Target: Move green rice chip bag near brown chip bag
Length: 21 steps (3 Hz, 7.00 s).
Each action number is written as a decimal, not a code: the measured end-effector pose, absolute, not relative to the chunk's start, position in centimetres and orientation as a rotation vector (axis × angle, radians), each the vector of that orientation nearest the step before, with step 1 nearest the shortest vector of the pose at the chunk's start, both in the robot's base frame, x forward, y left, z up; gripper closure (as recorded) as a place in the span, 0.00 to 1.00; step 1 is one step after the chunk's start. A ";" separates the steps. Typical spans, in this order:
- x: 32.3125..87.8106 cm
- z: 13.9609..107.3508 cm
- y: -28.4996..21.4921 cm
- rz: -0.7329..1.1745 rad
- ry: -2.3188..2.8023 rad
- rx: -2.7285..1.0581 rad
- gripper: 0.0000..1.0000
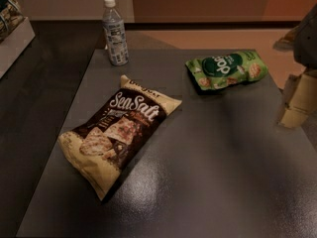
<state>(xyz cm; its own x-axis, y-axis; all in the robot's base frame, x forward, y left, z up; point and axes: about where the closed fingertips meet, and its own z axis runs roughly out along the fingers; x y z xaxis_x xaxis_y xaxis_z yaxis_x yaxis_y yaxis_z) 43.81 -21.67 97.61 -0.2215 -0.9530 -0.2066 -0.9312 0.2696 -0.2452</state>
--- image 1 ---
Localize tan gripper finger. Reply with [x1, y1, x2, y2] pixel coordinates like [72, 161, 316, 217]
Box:
[280, 74, 298, 120]
[279, 68, 317, 128]

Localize green rice chip bag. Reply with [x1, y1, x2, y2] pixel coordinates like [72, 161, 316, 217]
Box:
[185, 51, 268, 91]

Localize brown sea salt chip bag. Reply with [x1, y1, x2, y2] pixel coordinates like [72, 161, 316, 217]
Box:
[58, 75, 181, 199]

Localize clear plastic water bottle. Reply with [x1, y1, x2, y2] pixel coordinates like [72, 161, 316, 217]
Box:
[102, 0, 129, 66]

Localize snack bags on shelf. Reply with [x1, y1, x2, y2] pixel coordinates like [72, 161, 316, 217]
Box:
[0, 0, 24, 42]

